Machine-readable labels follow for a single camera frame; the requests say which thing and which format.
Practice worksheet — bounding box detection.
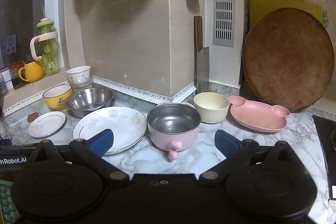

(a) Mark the yellow plastic cutting board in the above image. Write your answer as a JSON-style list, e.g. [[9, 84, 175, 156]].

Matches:
[[249, 0, 323, 30]]

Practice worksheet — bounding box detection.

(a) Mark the cream bowl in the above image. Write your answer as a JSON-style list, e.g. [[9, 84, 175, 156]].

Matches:
[[193, 92, 230, 124]]

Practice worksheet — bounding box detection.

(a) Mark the green dotted mat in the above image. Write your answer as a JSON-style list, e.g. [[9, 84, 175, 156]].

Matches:
[[0, 179, 21, 224]]

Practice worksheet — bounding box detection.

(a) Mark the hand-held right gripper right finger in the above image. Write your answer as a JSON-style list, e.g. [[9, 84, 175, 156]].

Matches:
[[198, 130, 307, 185]]

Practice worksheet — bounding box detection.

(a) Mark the grey vent grille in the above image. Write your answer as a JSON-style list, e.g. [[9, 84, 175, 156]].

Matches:
[[212, 0, 235, 47]]

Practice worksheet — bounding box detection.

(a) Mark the yellow mug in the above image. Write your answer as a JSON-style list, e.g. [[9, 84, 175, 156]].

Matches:
[[18, 60, 45, 83]]

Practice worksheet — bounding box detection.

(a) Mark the glass jar with red lid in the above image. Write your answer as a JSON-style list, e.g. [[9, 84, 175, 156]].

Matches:
[[8, 61, 27, 90]]

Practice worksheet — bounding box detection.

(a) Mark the white floral bowl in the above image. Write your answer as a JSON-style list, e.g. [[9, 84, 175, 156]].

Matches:
[[66, 66, 91, 85]]

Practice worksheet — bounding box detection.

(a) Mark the pink steel-lined bowl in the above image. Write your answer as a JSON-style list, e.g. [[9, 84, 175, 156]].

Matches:
[[147, 102, 202, 161]]

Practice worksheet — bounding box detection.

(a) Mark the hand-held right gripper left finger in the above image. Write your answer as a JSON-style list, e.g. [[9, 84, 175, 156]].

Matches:
[[20, 129, 130, 186]]

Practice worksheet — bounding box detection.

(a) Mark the black gas stove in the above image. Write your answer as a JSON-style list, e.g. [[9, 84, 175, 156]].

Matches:
[[312, 114, 336, 199]]

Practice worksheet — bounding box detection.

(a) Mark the round wooden cutting board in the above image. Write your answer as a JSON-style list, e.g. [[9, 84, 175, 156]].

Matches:
[[242, 7, 335, 112]]

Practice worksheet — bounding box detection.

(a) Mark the yellow ceramic bowl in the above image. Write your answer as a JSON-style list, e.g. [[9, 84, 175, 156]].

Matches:
[[42, 84, 73, 111]]

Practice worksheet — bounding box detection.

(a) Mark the pink bear-shaped plate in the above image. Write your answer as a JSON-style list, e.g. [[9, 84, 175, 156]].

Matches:
[[228, 95, 290, 132]]

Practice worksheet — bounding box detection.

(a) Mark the cleaver with wooden handle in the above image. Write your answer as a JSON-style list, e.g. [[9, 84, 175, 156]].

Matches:
[[194, 16, 210, 93]]

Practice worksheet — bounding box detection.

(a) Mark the small white plate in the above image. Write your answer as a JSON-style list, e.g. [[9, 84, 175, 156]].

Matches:
[[28, 111, 67, 138]]

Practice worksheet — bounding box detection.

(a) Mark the music note edge tape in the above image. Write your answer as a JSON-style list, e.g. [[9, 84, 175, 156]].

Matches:
[[3, 76, 197, 115]]

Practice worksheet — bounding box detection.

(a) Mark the large white plate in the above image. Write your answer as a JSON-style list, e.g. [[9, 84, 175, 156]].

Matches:
[[73, 106, 148, 155]]

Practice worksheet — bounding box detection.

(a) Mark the green glass pitcher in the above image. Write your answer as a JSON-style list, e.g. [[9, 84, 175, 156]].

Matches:
[[30, 17, 61, 77]]

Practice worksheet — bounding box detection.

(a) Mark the small white bottle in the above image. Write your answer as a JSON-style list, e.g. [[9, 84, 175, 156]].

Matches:
[[0, 74, 7, 96]]

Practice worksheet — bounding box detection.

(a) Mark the stainless steel basin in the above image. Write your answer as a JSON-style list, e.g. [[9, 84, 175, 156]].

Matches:
[[65, 87, 114, 119]]

